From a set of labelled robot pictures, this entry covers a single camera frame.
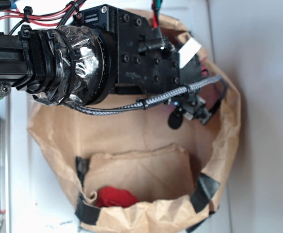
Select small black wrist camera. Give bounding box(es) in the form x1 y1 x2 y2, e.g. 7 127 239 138
168 93 213 130

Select aluminium frame rail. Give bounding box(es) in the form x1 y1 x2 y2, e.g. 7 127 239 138
0 96 11 233

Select grey braided cable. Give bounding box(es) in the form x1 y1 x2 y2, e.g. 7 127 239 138
70 74 223 116

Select red cloth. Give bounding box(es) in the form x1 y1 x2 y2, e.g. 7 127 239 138
96 186 139 208

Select red and black wires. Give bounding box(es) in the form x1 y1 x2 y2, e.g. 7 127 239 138
0 0 89 37

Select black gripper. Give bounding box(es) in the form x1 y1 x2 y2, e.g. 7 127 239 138
76 5 203 97

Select brown paper bag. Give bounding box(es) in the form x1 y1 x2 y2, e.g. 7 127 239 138
26 8 242 233

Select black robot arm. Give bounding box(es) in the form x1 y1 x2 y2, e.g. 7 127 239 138
0 5 203 106

